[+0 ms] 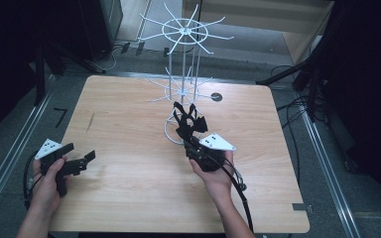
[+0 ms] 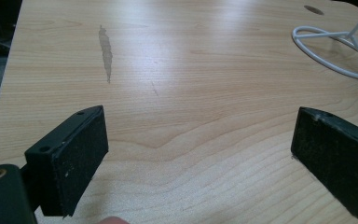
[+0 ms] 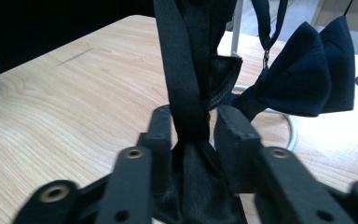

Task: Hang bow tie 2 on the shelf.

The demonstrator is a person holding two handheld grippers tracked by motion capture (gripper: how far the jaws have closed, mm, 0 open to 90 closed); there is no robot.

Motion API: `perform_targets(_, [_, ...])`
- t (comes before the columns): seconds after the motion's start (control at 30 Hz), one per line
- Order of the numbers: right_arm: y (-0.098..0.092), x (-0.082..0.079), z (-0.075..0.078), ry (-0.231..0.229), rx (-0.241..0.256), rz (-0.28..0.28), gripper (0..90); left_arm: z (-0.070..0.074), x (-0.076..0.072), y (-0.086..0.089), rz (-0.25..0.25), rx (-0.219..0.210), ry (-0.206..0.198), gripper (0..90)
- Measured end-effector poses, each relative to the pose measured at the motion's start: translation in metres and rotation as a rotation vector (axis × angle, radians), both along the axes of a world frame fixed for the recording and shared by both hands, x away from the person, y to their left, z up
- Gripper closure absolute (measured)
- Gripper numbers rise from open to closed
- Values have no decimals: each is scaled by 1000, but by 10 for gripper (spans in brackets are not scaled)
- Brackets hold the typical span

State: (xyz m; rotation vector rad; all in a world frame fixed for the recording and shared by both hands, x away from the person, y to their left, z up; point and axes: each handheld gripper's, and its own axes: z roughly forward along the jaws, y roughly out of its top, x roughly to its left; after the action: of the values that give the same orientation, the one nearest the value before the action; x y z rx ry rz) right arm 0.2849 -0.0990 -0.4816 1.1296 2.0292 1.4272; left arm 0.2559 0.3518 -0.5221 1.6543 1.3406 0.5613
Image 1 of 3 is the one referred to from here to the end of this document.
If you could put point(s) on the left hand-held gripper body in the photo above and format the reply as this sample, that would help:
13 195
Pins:
67 168

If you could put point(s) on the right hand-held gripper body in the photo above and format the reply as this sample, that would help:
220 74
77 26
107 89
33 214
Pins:
211 155

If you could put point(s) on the person's right hand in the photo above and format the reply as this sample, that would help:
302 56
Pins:
215 181

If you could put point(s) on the person's left hand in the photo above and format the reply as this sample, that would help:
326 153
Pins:
48 191

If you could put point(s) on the round dark table grommet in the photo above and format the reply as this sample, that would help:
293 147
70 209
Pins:
216 96

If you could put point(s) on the black upright stand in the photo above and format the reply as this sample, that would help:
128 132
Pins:
40 76

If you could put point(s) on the grey tape patch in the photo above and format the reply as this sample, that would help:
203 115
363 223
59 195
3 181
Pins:
299 207

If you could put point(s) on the black stand leg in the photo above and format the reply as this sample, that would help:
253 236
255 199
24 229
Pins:
284 73

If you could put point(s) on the dark cabinet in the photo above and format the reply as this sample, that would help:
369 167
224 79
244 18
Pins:
101 26

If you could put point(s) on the light wooden shelf unit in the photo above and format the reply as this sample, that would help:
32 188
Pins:
294 29

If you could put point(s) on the metal floor rail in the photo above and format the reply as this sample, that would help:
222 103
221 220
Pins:
10 155
330 178

